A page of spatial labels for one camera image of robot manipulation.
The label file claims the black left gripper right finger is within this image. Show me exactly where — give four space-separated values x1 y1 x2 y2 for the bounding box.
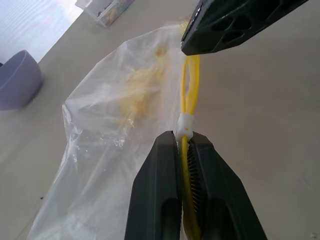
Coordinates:
187 133 253 240

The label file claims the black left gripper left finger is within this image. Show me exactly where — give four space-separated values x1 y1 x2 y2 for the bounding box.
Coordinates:
123 130 184 240

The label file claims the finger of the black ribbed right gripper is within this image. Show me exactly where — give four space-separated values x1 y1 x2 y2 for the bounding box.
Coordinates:
180 0 306 56

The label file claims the clear plastic drawstring bag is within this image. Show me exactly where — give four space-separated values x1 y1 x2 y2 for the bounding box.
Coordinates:
24 21 202 240

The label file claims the clear plastic storage box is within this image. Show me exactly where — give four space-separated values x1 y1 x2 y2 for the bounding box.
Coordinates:
75 0 129 30

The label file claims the purple round bowl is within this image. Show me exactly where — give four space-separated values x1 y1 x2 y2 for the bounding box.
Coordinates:
0 49 43 111

